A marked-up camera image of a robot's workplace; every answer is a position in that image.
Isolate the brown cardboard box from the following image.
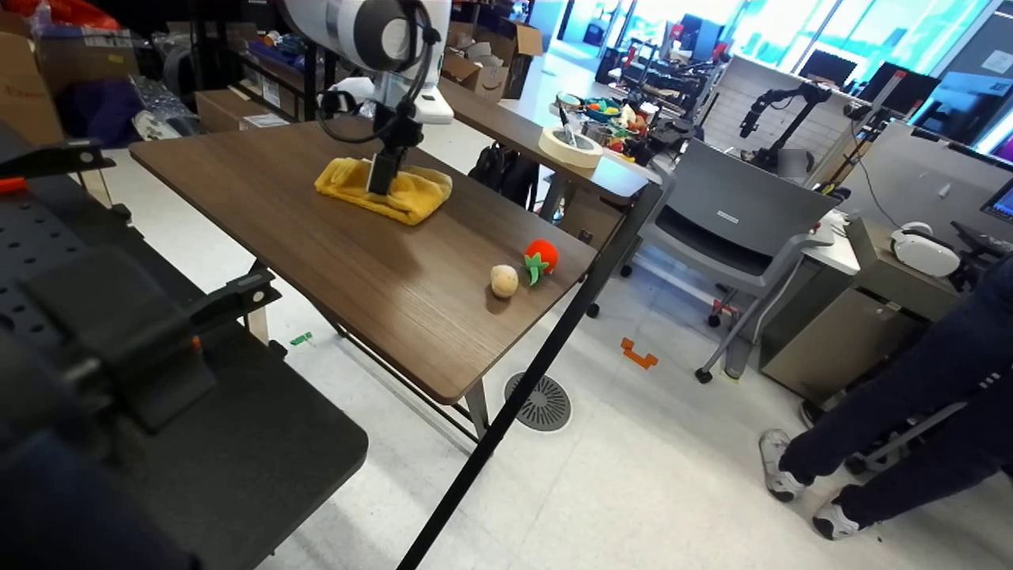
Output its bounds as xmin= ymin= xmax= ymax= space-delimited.
xmin=440 ymin=20 xmax=546 ymax=104

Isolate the white tape roll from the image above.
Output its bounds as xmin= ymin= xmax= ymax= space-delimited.
xmin=534 ymin=124 xmax=608 ymax=178

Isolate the orange floor marker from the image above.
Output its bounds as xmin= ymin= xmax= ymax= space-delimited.
xmin=617 ymin=335 xmax=662 ymax=374

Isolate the large black backpack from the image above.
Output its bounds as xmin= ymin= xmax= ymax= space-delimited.
xmin=467 ymin=143 xmax=546 ymax=213

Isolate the beige ball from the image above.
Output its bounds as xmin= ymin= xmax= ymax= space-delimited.
xmin=483 ymin=262 xmax=521 ymax=304

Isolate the round floor drain cover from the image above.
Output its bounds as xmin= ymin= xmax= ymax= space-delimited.
xmin=503 ymin=374 xmax=576 ymax=438

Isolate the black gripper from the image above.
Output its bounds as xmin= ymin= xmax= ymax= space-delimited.
xmin=365 ymin=98 xmax=424 ymax=204

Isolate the person in dark trousers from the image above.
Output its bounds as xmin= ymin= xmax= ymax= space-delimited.
xmin=756 ymin=258 xmax=1013 ymax=546

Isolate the red and green toy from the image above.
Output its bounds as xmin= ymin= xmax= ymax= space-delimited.
xmin=520 ymin=237 xmax=564 ymax=291

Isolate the grey cabinet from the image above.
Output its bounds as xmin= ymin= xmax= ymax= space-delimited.
xmin=756 ymin=215 xmax=900 ymax=393

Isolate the white rounded device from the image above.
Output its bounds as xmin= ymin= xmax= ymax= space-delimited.
xmin=885 ymin=218 xmax=963 ymax=279

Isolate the yellow towel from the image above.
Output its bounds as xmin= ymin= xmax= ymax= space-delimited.
xmin=309 ymin=155 xmax=455 ymax=233

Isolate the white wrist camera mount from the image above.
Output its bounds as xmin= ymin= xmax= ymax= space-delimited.
xmin=412 ymin=87 xmax=458 ymax=126

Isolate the flat brown box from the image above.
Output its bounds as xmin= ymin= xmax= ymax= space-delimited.
xmin=194 ymin=90 xmax=288 ymax=140

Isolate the black tripod pole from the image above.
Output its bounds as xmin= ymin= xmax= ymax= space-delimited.
xmin=396 ymin=185 xmax=662 ymax=570

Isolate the grey plastic cart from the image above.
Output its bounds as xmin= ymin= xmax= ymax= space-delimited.
xmin=630 ymin=140 xmax=847 ymax=390

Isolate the light grey desk partition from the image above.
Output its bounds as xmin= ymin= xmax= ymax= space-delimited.
xmin=696 ymin=56 xmax=882 ymax=201

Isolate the black monitor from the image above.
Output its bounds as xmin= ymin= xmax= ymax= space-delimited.
xmin=793 ymin=48 xmax=856 ymax=91
xmin=855 ymin=60 xmax=939 ymax=122

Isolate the long wooden desk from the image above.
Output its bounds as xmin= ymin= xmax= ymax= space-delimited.
xmin=438 ymin=73 xmax=665 ymax=208

